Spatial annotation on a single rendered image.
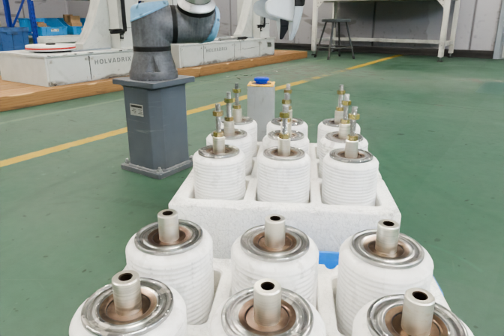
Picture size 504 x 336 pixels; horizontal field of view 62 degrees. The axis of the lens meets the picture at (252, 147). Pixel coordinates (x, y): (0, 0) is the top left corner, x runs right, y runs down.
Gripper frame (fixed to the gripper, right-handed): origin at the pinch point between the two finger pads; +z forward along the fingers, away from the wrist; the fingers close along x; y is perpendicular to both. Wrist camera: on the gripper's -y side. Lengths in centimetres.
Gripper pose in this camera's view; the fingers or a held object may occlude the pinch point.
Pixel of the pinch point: (289, 31)
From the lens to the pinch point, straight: 71.7
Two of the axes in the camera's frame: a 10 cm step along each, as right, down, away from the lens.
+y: -9.5, 1.0, -3.1
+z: 0.0, 9.5, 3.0
